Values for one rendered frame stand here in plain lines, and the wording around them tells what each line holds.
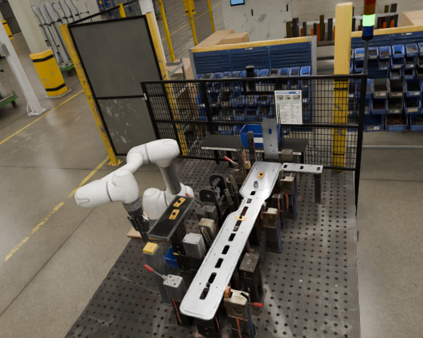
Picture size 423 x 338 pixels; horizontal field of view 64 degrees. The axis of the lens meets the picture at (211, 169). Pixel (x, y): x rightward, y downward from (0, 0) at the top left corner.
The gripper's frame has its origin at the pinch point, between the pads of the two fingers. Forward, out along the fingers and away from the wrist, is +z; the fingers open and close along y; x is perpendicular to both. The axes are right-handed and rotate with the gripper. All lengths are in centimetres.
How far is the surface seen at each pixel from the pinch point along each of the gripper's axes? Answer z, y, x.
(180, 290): 22.7, 21.8, -11.2
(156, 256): 13.6, 3.9, -0.8
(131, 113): 44, -188, 234
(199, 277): 24.2, 27.3, 0.3
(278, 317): 54, 66, 8
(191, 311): 24.2, 31.8, -19.6
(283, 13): 26, -98, 726
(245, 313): 25, 57, -13
